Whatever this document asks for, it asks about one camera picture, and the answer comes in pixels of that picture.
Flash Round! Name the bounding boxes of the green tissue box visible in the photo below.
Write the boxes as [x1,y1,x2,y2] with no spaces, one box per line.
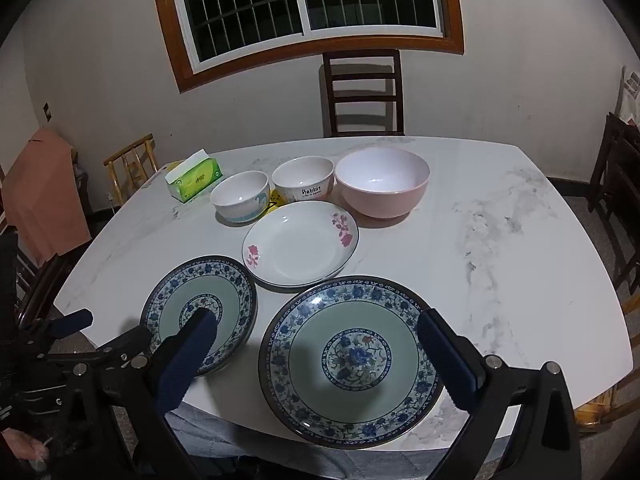
[165,149,222,204]

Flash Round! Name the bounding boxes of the brown framed barred window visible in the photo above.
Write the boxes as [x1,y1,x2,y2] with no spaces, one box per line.
[150,0,465,93]

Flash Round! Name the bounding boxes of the dark wooden chair under cloth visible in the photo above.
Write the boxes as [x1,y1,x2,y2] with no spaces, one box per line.
[15,252,76,326]

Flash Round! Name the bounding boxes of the white plate with pink flowers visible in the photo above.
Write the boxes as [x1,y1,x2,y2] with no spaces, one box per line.
[242,201,360,289]

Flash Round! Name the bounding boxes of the white bowl with blue band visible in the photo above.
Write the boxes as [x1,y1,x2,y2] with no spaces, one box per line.
[209,170,271,224]

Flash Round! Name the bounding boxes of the stacked dark wooden chairs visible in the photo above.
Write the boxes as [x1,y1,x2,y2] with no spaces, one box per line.
[587,111,640,296]

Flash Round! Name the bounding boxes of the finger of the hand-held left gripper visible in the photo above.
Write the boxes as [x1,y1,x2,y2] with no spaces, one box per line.
[20,309,94,348]
[47,327,151,377]

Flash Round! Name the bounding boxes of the light bamboo chair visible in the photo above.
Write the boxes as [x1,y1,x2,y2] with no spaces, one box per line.
[572,375,640,431]
[103,134,160,206]

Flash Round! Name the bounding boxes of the dark wooden slat chair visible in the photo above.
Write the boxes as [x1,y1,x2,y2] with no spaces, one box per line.
[321,49,406,138]

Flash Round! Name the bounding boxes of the large blue floral plate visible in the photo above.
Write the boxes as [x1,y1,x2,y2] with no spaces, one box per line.
[258,275,446,450]

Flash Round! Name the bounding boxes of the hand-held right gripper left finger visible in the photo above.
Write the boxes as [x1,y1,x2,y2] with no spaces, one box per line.
[122,308,219,480]

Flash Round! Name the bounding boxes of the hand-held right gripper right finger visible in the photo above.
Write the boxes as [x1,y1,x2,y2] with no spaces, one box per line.
[417,308,583,480]

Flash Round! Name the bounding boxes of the person's left hand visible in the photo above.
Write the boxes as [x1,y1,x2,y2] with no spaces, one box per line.
[0,430,51,470]

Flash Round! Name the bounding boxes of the salmon cloth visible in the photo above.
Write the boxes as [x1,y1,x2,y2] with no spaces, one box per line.
[2,128,92,268]

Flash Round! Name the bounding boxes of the white bowl with orange band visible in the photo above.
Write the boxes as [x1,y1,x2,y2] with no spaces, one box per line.
[271,155,335,204]

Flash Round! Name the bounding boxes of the small blue floral plate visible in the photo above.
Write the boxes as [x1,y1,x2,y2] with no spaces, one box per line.
[139,254,258,378]

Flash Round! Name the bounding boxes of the large pink bowl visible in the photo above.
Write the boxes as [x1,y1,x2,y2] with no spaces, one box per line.
[334,148,431,219]

